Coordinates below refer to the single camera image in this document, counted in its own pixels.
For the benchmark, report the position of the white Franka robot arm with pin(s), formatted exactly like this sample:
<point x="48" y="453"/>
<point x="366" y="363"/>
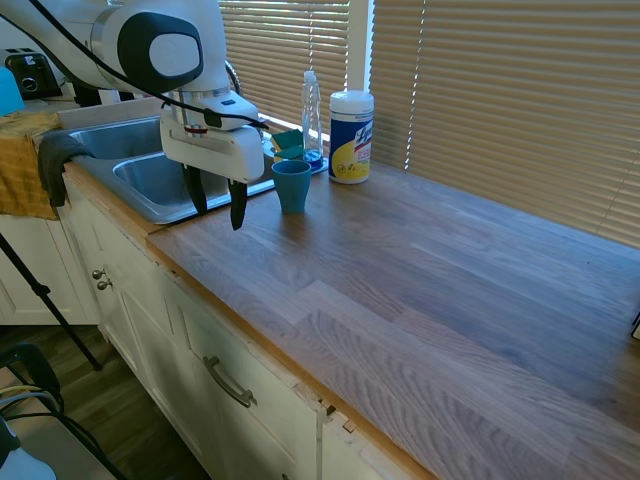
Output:
<point x="210" y="50"/>

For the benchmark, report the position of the white kitchen cabinet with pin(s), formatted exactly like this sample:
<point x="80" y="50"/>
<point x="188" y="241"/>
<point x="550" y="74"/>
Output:
<point x="150" y="325"/>

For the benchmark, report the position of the round metal cabinet knob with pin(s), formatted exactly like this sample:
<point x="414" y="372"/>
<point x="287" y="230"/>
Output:
<point x="98" y="274"/>
<point x="104" y="285"/>

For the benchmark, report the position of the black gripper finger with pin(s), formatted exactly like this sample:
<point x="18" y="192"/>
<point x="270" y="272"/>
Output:
<point x="238" y="205"/>
<point x="197" y="192"/>

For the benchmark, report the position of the blue mug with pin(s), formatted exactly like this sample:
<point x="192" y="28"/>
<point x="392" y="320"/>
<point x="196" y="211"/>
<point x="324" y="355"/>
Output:
<point x="292" y="187"/>

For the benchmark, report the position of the wide beige window blind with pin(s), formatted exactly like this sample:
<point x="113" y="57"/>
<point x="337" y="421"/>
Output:
<point x="500" y="90"/>

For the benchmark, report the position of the yellow towel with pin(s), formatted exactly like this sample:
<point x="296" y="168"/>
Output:
<point x="17" y="165"/>

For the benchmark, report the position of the black tripod leg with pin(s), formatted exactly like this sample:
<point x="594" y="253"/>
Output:
<point x="50" y="305"/>

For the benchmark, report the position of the clear dish soap bottle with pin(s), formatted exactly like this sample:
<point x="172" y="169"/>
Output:
<point x="311" y="120"/>

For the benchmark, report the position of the narrow beige window blind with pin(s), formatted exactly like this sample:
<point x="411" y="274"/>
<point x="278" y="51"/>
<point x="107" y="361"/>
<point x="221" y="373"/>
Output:
<point x="285" y="45"/>

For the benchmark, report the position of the light blue plastic object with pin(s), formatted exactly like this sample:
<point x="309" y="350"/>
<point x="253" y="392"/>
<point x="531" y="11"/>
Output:
<point x="9" y="95"/>

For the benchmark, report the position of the Lysol wipes canister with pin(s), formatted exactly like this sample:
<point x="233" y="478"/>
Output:
<point x="351" y="140"/>

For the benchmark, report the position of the green yellow sponge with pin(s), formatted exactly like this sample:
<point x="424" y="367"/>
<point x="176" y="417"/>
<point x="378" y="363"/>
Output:
<point x="289" y="142"/>

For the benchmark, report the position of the grey cloth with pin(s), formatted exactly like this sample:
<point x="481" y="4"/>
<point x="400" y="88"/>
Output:
<point x="52" y="160"/>

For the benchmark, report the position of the stainless steel double sink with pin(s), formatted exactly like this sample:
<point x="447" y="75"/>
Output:
<point x="150" y="182"/>

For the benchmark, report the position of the black toaster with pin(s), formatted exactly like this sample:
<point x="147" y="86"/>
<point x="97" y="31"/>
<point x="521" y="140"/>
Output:
<point x="30" y="75"/>

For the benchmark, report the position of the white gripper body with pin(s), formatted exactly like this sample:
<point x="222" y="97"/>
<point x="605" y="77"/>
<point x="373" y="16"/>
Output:
<point x="220" y="150"/>

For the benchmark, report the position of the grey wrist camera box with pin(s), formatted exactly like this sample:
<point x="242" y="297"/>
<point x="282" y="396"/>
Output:
<point x="235" y="108"/>

